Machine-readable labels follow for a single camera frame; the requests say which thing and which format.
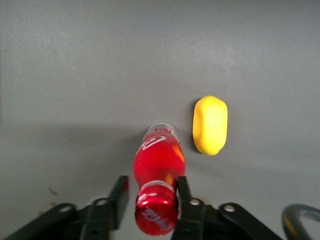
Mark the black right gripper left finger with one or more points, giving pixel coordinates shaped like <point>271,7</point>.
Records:
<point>117,200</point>

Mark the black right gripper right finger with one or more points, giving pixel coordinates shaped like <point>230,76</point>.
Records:
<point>187,215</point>

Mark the red coke bottle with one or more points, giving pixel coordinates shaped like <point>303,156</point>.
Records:
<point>157,165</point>

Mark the yellow toy lemon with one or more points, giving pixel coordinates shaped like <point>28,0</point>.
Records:
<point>210,125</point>

